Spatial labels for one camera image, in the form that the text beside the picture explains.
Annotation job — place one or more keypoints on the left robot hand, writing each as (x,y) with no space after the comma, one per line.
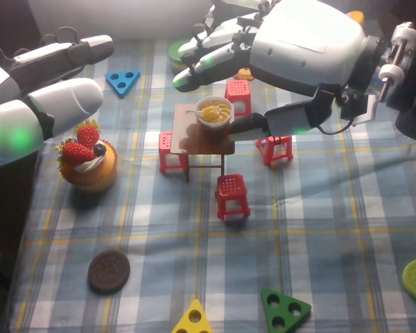
(66,100)

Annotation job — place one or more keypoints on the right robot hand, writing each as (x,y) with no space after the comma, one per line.
(305,45)

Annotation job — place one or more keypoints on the white bowl of yellow food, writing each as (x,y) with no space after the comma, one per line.
(215,114)

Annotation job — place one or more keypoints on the red stool back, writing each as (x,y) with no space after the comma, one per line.
(238,91)

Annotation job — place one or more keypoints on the red stool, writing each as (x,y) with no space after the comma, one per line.
(238,91)
(166,140)
(231,187)
(275,152)

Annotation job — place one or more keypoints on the small brown toy table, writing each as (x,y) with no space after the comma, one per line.
(183,135)

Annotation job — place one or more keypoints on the red stool front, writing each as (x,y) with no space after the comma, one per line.
(231,187)

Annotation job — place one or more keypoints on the mango cupcake toy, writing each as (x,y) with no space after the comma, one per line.
(356,17)

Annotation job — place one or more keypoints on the blue triangle block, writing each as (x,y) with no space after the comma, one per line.
(122,81)

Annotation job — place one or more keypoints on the round butter biscuit toy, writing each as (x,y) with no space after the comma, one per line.
(244,74)

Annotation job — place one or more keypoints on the strawberry cupcake toy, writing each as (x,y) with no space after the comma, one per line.
(90,166)

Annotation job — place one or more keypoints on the chocolate sandwich cookie toy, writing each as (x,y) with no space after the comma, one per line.
(108,272)

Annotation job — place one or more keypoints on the blue plaid tablecloth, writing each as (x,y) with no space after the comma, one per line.
(298,243)

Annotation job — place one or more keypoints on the yellow triangle block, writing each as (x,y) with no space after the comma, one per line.
(193,320)

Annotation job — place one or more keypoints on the green triangle block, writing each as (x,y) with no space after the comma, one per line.
(284,314)

